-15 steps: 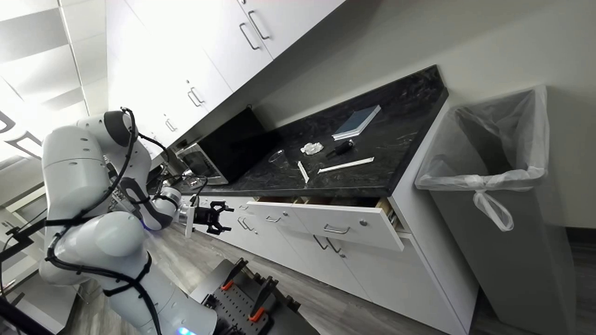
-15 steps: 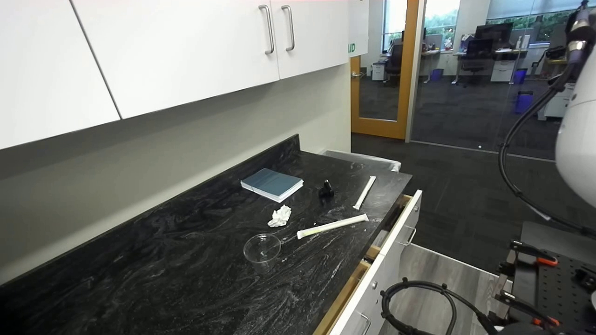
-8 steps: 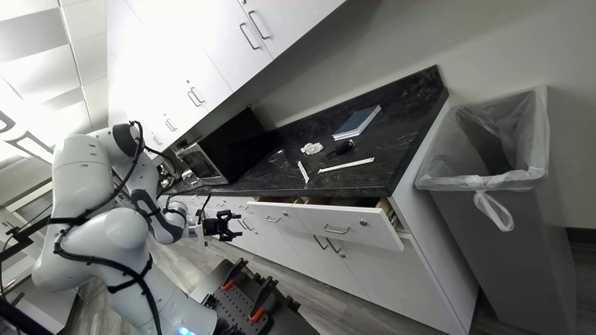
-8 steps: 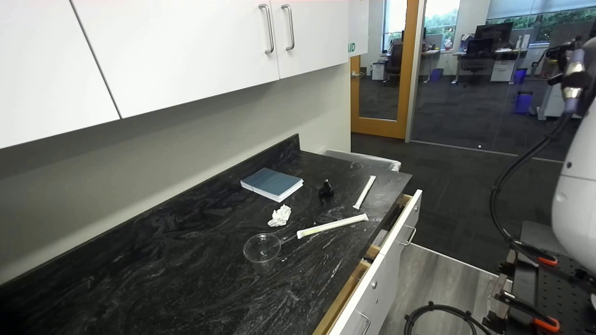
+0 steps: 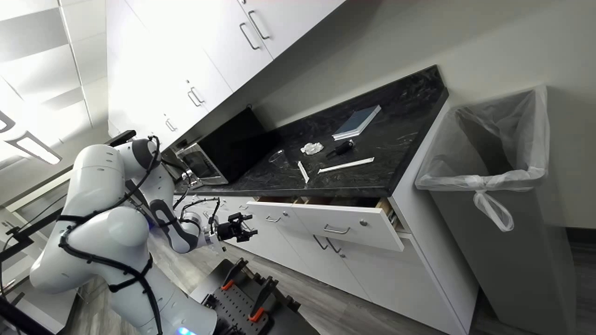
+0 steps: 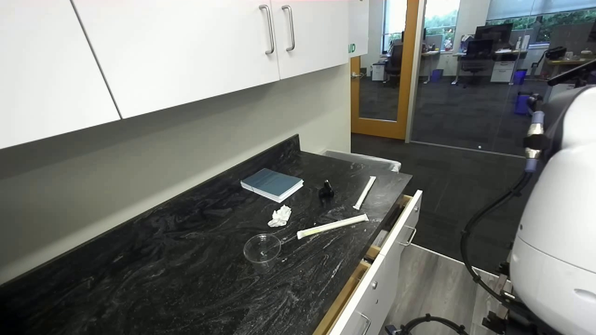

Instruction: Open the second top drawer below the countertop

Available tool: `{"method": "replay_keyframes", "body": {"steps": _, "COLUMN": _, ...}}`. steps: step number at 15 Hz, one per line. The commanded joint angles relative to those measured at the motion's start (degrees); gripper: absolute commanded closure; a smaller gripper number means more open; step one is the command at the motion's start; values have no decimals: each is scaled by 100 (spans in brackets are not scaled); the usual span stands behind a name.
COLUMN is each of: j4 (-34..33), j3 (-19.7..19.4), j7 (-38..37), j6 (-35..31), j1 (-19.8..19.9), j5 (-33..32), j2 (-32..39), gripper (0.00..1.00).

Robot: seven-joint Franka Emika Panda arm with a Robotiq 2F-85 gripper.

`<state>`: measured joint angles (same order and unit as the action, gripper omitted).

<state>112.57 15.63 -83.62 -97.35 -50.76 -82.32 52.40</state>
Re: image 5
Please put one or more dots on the small black clip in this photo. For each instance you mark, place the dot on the small black clip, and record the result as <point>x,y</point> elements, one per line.
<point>342,148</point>

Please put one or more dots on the black clamp with orange grip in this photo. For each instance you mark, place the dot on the black clamp with orange grip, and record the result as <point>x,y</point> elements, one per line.
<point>258,310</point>
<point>230,282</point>

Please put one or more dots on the clear plastic bin liner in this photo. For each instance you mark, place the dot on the clear plastic bin liner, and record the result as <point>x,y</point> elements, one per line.
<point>491,137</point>

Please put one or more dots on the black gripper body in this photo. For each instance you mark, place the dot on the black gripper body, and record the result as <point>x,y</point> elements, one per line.
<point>227,232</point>

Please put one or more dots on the white cabinet door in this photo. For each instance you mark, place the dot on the white cabinet door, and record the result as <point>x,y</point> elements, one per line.
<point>311,262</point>
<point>398,282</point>
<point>292,16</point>
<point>124,105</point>
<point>206,31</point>
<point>150,57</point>

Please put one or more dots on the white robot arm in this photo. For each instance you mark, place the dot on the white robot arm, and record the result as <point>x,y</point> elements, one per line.
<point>106,180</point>

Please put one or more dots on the white upper cabinet door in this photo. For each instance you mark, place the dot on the white upper cabinet door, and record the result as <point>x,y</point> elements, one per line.
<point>150,57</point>
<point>292,16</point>
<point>124,105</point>
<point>206,31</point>

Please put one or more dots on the grey trash bin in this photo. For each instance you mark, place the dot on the grey trash bin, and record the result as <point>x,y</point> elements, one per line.
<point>510,267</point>

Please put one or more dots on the blue grey book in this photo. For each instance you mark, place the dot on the blue grey book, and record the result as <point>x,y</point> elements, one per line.
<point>357,122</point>

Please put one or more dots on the crumpled white paper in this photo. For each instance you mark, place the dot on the crumpled white paper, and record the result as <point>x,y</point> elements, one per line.
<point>312,148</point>

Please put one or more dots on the white lower cabinet door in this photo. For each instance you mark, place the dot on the white lower cabinet door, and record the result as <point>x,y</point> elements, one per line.
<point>311,262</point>
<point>398,282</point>

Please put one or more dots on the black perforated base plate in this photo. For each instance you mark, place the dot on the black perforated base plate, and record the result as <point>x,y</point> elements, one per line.
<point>240,308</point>

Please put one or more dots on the black stand pole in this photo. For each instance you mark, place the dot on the black stand pole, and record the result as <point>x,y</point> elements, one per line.
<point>29,232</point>

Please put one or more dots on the black and silver microwave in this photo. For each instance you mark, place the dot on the black and silver microwave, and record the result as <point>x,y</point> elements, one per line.
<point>236,146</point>

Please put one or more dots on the rectangular ceiling light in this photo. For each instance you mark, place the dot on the rectangular ceiling light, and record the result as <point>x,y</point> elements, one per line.
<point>35,150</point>

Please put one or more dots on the white stick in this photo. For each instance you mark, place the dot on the white stick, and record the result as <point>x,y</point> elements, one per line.
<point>348,165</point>

